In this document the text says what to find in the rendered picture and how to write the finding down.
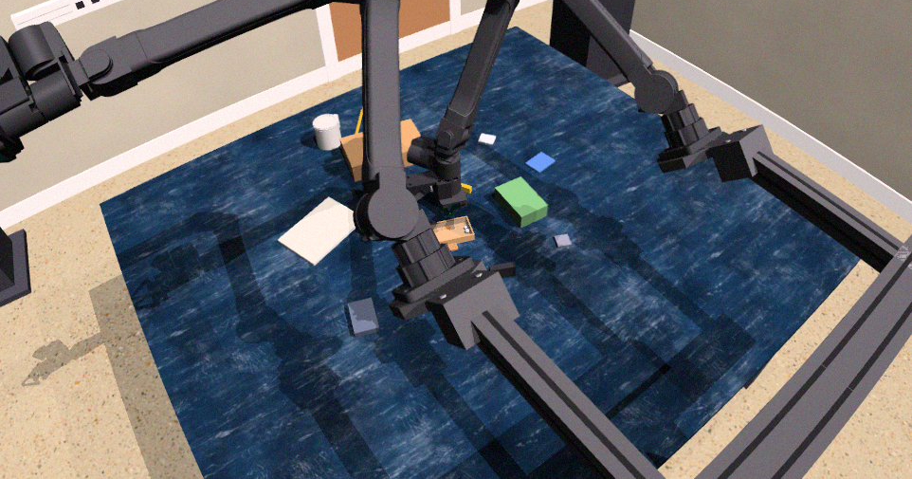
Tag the white mug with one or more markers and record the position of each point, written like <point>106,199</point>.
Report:
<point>327,132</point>

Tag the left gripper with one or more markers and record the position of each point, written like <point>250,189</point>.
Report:
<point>15,123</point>

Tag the wooden ball maze puzzle tray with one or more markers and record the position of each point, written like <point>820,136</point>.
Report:
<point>456,230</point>

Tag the tan wooden box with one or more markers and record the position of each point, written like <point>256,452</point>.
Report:
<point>352,147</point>

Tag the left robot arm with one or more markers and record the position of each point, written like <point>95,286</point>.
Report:
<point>390,212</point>

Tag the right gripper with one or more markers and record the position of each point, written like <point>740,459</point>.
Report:
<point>457,200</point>

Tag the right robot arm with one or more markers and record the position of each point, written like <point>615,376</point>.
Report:
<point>654,93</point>

